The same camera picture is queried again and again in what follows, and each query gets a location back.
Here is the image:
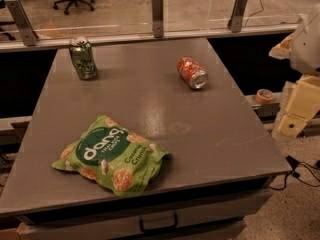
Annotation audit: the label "metal rail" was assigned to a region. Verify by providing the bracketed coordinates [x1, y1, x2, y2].
[0, 23, 298, 53]

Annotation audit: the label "red coke can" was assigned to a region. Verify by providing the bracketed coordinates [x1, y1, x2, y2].
[177, 56, 208, 90]

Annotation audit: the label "grey cabinet drawer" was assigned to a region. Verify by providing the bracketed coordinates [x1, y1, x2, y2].
[17, 188, 272, 240]

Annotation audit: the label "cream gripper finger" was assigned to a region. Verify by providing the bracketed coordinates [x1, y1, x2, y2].
[277, 75, 320, 137]

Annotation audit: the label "orange tape roll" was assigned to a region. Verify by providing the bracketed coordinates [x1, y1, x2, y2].
[256, 89, 274, 104]

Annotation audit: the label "green dang chips bag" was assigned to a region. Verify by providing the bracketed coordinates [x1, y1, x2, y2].
[52, 116, 169, 198]

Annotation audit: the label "metal bracket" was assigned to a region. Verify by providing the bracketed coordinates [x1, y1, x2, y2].
[227, 0, 248, 33]
[5, 0, 38, 46]
[152, 0, 164, 38]

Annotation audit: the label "green soda can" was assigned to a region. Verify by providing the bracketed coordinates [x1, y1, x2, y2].
[69, 37, 98, 80]

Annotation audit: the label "black floor cable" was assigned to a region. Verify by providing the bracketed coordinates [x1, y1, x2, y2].
[268, 155, 320, 192]

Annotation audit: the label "left metal bracket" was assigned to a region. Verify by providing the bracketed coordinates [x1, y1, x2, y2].
[5, 0, 38, 46]

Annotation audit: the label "middle metal bracket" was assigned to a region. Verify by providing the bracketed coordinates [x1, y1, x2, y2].
[152, 0, 164, 38]

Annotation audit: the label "right metal bracket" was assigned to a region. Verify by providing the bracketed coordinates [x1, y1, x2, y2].
[227, 0, 248, 33]

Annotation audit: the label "black drawer handle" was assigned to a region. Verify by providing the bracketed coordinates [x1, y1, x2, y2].
[139, 212, 179, 233]

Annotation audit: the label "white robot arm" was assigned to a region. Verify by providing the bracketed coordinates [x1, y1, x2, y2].
[269, 4, 320, 137]

